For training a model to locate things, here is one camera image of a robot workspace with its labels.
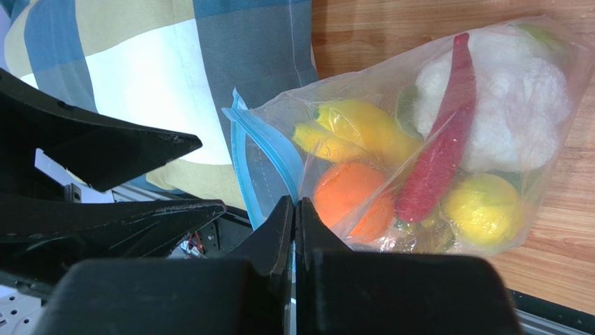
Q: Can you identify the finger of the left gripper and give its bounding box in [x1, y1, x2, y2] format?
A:
[1, 70, 203, 192]
[1, 195, 227, 288]

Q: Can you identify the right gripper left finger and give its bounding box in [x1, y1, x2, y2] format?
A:
[34, 196, 295, 334]

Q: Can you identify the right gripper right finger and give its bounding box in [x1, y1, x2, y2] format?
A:
[295, 199, 522, 334]

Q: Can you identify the clear zip top bag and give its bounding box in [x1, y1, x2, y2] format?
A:
[223, 17, 594, 255]

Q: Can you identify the fake orange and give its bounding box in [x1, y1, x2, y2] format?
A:
[312, 162, 394, 242]

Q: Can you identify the fake banana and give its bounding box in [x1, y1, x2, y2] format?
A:
[292, 100, 423, 167]

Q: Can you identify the fake yellow lemon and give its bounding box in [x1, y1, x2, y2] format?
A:
[441, 173, 525, 248]

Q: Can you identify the fake red chili pepper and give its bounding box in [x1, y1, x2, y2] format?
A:
[395, 33, 477, 223]

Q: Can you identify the fake white cauliflower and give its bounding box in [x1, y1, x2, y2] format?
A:
[412, 27, 573, 174]

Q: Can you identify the plaid pillow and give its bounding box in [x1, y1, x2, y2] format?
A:
[1, 0, 318, 209]

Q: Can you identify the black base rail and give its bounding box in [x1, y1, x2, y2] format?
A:
[176, 204, 595, 335]

